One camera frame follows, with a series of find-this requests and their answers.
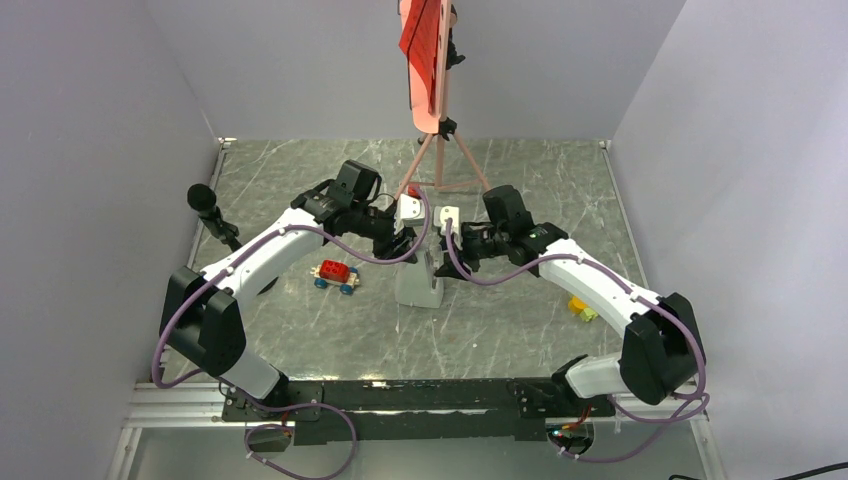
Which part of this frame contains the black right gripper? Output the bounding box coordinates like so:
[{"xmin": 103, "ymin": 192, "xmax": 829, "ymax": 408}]
[{"xmin": 434, "ymin": 225, "xmax": 509, "ymax": 282}]

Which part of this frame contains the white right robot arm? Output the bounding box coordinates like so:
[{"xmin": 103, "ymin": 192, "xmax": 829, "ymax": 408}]
[{"xmin": 434, "ymin": 185, "xmax": 706, "ymax": 415}]

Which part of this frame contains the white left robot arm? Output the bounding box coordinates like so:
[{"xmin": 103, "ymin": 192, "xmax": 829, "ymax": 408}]
[{"xmin": 151, "ymin": 160, "xmax": 432, "ymax": 420}]

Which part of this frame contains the red blue toy car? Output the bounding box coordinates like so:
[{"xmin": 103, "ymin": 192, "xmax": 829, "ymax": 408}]
[{"xmin": 311, "ymin": 259, "xmax": 360, "ymax": 295}]

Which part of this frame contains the pink tripod music stand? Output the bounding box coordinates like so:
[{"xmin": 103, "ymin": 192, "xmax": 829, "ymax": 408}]
[{"xmin": 394, "ymin": 1, "xmax": 491, "ymax": 198}]

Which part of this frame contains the yellow green toy block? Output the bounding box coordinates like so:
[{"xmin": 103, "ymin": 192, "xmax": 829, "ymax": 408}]
[{"xmin": 567, "ymin": 296, "xmax": 598, "ymax": 323}]

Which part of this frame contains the black microphone on stand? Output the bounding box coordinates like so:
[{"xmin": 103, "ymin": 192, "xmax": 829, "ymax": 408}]
[{"xmin": 187, "ymin": 183, "xmax": 242, "ymax": 252}]

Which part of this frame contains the red sheet music folder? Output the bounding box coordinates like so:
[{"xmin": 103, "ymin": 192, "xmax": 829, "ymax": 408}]
[{"xmin": 398, "ymin": 0, "xmax": 442, "ymax": 114}]

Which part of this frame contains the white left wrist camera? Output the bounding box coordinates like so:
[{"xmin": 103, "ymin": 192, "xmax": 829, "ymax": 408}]
[{"xmin": 394, "ymin": 193, "xmax": 427, "ymax": 233}]

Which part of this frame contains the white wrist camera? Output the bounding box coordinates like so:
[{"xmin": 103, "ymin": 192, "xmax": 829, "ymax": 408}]
[
  {"xmin": 433, "ymin": 206, "xmax": 460, "ymax": 236},
  {"xmin": 394, "ymin": 193, "xmax": 427, "ymax": 233}
]

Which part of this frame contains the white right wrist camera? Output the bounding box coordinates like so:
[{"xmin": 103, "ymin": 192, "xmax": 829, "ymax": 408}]
[{"xmin": 433, "ymin": 206, "xmax": 460, "ymax": 236}]

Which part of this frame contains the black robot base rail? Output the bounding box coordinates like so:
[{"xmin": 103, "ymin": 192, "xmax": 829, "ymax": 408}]
[{"xmin": 221, "ymin": 376, "xmax": 617, "ymax": 446}]

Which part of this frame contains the black cable bottom right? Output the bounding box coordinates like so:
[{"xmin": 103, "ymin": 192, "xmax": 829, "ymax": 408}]
[{"xmin": 667, "ymin": 462, "xmax": 848, "ymax": 480}]

